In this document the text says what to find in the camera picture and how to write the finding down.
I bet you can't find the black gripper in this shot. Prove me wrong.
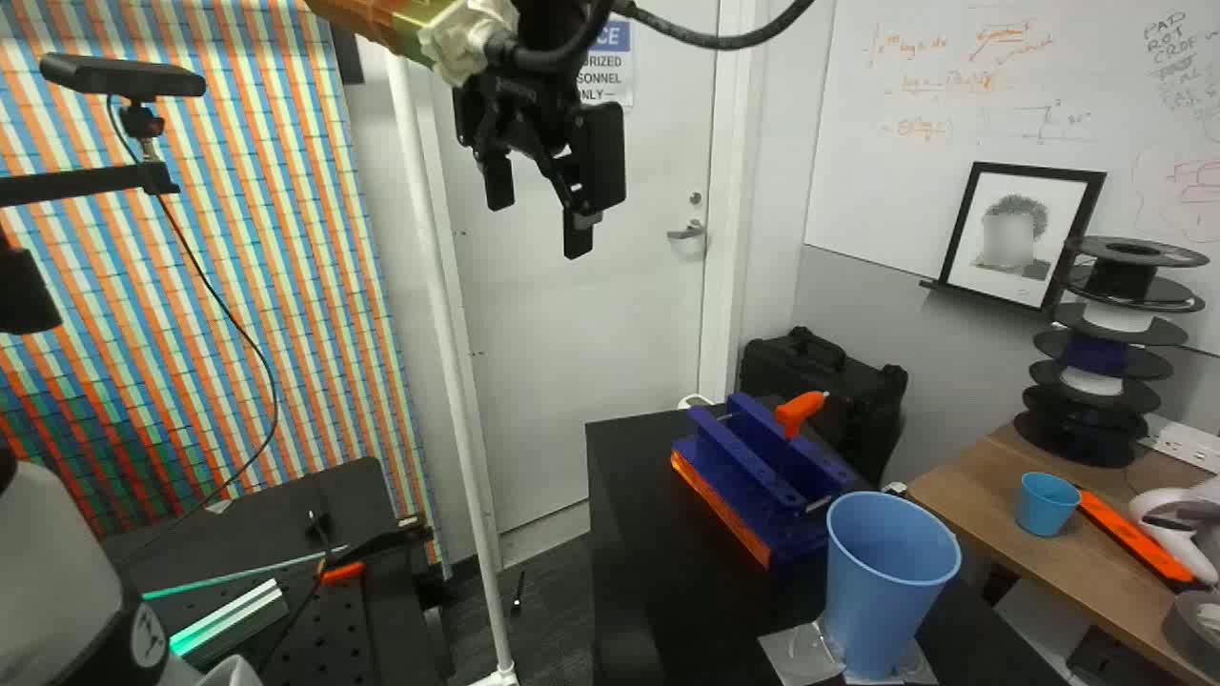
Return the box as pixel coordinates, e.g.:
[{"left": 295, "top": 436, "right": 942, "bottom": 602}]
[{"left": 451, "top": 0, "right": 602, "bottom": 263}]

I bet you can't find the blue tool rack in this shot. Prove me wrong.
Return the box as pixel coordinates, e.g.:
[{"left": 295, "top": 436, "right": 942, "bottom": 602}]
[{"left": 667, "top": 388, "right": 878, "bottom": 573}]

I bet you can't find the large blue cup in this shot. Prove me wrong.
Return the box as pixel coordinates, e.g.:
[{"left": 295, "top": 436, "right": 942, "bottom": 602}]
[{"left": 819, "top": 487, "right": 966, "bottom": 686}]

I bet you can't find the small blue cup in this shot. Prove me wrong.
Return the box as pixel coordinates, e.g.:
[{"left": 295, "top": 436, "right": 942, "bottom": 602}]
[{"left": 1015, "top": 468, "right": 1081, "bottom": 541}]

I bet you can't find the grey rounded object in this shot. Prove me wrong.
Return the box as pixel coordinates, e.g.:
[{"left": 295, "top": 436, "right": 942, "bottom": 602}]
[{"left": 0, "top": 456, "right": 130, "bottom": 686}]

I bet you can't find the orange flat tool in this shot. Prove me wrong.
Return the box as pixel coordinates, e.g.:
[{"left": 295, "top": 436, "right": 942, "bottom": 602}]
[{"left": 1073, "top": 487, "right": 1205, "bottom": 591}]

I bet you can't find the white door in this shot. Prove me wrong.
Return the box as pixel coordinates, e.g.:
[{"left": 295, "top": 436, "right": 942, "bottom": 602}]
[{"left": 434, "top": 0, "right": 724, "bottom": 534}]

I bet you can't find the paper sign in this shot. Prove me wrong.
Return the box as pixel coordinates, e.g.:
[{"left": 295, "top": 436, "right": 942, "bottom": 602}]
[{"left": 573, "top": 14, "right": 640, "bottom": 114}]

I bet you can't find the white stand pole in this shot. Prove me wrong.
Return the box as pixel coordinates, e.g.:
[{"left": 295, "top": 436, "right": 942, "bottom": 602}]
[{"left": 377, "top": 50, "right": 524, "bottom": 686}]

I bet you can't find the whiteboard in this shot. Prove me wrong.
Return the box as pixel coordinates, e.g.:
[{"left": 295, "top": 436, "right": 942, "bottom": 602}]
[{"left": 799, "top": 0, "right": 1220, "bottom": 287}]

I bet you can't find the black breadboard table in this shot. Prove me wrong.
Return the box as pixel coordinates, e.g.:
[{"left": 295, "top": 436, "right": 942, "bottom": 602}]
[{"left": 96, "top": 452, "right": 443, "bottom": 686}]

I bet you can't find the black framed picture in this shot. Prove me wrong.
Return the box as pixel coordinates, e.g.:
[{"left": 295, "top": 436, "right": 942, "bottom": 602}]
[{"left": 933, "top": 161, "right": 1109, "bottom": 318}]

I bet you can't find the green light bar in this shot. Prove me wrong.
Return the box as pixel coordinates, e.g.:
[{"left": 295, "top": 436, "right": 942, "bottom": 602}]
[{"left": 135, "top": 548, "right": 332, "bottom": 666}]

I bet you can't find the wooden table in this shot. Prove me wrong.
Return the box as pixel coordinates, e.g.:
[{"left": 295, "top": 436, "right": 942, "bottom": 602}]
[{"left": 903, "top": 419, "right": 1220, "bottom": 686}]

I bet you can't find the purple filament spool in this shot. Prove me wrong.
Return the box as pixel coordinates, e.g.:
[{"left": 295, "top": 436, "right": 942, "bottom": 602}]
[{"left": 1029, "top": 324, "right": 1176, "bottom": 385}]

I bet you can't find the white filament spool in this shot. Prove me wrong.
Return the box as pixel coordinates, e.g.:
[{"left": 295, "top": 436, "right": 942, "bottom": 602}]
[
  {"left": 1020, "top": 358, "right": 1167, "bottom": 410},
  {"left": 1047, "top": 302, "right": 1194, "bottom": 349}
]

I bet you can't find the black empty filament spool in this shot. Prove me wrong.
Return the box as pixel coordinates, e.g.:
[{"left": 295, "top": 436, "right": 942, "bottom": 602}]
[{"left": 1071, "top": 234, "right": 1212, "bottom": 276}]

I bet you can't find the white power strip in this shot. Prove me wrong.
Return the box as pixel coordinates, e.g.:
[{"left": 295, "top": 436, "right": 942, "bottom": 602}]
[{"left": 1138, "top": 417, "right": 1220, "bottom": 475}]

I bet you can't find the white curved device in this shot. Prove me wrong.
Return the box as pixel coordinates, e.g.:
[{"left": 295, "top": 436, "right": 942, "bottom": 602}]
[{"left": 1123, "top": 475, "right": 1220, "bottom": 587}]

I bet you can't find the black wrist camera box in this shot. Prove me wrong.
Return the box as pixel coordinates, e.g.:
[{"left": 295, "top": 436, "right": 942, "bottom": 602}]
[{"left": 574, "top": 99, "right": 628, "bottom": 212}]

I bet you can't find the silver door handle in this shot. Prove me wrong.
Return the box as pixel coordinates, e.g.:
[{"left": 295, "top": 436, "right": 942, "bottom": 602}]
[{"left": 663, "top": 186, "right": 710, "bottom": 248}]

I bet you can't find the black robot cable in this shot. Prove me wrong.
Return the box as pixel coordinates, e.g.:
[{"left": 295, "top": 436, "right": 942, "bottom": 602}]
[{"left": 606, "top": 0, "right": 819, "bottom": 53}]

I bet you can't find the black camera cable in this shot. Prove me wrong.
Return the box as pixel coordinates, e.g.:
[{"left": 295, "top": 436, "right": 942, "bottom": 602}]
[{"left": 102, "top": 94, "right": 283, "bottom": 511}]

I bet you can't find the small orange handled tool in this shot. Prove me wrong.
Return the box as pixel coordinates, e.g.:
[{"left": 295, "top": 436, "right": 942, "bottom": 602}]
[{"left": 317, "top": 558, "right": 374, "bottom": 591}]

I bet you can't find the black camera on stand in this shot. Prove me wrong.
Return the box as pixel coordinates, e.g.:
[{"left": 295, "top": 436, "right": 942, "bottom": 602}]
[{"left": 35, "top": 50, "right": 210, "bottom": 105}]

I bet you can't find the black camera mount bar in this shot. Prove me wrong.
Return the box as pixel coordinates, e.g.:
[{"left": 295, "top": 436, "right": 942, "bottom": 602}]
[{"left": 0, "top": 161, "right": 181, "bottom": 211}]

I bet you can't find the metal base plate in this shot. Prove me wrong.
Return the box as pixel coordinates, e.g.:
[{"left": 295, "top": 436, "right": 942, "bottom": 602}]
[{"left": 754, "top": 616, "right": 944, "bottom": 686}]

